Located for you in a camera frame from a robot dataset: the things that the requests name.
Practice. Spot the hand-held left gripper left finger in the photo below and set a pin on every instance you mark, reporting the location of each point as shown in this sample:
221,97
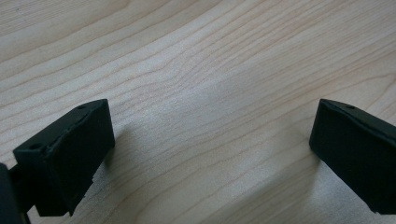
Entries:
68,155

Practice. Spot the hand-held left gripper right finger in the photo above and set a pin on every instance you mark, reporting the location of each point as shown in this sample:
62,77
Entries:
358,149

